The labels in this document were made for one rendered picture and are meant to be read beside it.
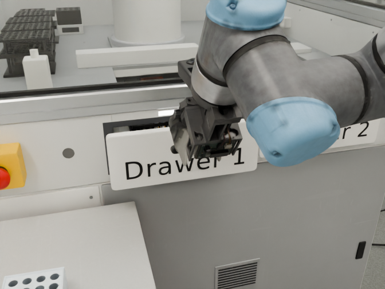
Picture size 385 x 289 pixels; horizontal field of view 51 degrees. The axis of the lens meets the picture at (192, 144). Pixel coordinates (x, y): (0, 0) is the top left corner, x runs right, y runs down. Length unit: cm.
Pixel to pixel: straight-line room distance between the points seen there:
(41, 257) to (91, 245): 8
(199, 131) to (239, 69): 18
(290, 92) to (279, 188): 61
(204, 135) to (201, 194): 36
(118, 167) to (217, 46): 38
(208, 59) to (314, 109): 14
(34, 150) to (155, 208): 28
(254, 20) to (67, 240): 52
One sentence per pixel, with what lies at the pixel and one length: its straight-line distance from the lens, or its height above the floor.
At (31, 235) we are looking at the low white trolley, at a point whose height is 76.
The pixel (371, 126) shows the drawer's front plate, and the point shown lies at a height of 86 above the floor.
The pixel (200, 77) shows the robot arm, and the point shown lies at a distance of 48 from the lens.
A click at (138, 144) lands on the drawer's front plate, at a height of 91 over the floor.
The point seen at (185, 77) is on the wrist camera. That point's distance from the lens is 61.
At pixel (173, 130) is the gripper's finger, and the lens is 63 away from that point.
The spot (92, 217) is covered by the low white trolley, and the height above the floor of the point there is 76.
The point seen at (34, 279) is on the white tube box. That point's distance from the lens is 65.
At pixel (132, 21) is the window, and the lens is 74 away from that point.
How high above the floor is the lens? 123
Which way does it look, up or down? 27 degrees down
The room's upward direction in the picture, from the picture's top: straight up
